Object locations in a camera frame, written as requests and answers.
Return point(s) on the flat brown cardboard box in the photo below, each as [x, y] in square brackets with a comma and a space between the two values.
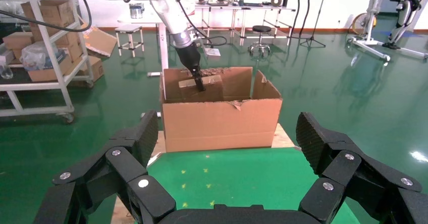
[53, 72]

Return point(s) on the clear plastic bag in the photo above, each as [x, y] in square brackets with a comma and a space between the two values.
[36, 57]

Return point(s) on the flattened leaning cardboard sheet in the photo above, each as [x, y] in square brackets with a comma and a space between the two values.
[100, 42]

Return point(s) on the black tripod microphone stand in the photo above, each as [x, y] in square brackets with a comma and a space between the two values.
[316, 22]

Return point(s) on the black curved pole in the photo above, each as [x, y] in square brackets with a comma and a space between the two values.
[296, 18]
[306, 17]

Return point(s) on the green table cloth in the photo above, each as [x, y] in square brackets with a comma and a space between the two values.
[234, 175]

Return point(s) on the white floor stand frame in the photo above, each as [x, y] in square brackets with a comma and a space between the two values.
[371, 47]

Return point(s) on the metal cloth clip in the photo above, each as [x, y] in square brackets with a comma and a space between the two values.
[154, 160]

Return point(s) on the white black legged machine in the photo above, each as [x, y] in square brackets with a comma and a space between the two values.
[406, 5]

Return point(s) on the black round swivel stool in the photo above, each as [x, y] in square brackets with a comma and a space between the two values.
[261, 28]

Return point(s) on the grey tape roll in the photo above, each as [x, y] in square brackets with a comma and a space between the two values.
[276, 0]

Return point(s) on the yellow wheel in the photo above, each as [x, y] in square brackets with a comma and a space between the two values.
[359, 23]

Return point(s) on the small white side stool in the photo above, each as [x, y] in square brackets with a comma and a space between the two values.
[128, 29]

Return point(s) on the large open cardboard carton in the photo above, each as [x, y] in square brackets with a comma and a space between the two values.
[220, 129]

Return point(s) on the metal can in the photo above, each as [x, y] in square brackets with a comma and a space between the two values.
[136, 11]

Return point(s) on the white wheeled shelf rack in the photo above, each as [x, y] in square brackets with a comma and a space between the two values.
[40, 86]

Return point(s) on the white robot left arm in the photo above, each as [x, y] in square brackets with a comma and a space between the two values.
[170, 18]

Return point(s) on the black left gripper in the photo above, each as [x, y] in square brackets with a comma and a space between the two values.
[190, 57]

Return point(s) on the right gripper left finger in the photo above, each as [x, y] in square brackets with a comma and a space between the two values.
[117, 169]

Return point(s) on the small brown cardboard box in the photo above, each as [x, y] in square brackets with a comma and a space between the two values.
[18, 40]

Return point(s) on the medium brown cardboard box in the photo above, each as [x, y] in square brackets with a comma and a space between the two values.
[73, 48]

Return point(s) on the large brown cardboard box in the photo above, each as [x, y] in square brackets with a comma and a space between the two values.
[62, 15]

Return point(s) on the printed brown cardboard box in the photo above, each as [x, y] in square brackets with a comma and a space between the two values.
[95, 69]

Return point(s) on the clear plastic bottle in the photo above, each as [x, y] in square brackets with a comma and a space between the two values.
[6, 71]

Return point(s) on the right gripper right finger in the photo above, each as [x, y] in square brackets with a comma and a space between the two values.
[347, 169]

